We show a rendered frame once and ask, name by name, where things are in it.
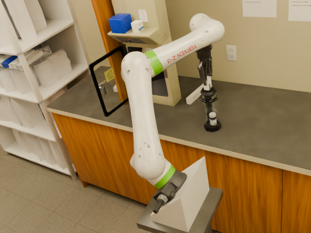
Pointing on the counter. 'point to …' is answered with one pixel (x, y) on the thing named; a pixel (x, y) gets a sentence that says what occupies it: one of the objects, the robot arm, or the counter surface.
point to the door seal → (97, 82)
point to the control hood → (149, 36)
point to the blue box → (120, 23)
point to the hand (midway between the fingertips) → (207, 83)
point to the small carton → (137, 26)
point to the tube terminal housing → (160, 14)
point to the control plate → (130, 40)
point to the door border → (96, 84)
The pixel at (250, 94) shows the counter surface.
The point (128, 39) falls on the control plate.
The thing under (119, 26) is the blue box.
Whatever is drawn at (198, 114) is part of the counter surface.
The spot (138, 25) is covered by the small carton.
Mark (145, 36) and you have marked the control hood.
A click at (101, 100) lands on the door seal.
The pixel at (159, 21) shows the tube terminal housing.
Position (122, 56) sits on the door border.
